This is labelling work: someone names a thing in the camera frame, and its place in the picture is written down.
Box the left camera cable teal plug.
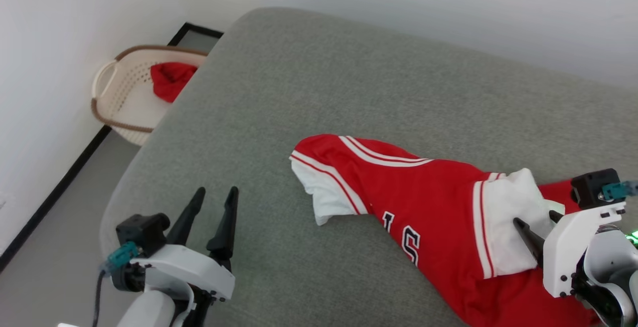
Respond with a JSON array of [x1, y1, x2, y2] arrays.
[[92, 241, 141, 327]]

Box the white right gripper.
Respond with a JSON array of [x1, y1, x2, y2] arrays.
[[513, 201, 627, 298]]

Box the right camera cable teal plug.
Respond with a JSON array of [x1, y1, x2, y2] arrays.
[[601, 180, 638, 201]]

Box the cream perforated laundry basket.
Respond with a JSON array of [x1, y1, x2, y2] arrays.
[[91, 45, 209, 147]]

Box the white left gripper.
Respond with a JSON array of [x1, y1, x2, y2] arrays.
[[131, 186, 239, 327]]

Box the red Bulls jersey white sleeves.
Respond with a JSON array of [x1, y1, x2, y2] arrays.
[[290, 134, 601, 327]]

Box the plain red cloth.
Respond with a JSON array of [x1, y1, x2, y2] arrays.
[[150, 62, 198, 103]]

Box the camera cable teal plug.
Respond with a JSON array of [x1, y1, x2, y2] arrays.
[[601, 180, 638, 201], [92, 241, 141, 327]]

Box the black baseboard strip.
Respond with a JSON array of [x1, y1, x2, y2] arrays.
[[0, 22, 224, 273]]

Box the grey fabric sofa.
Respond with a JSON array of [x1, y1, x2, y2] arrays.
[[100, 7, 638, 327]]

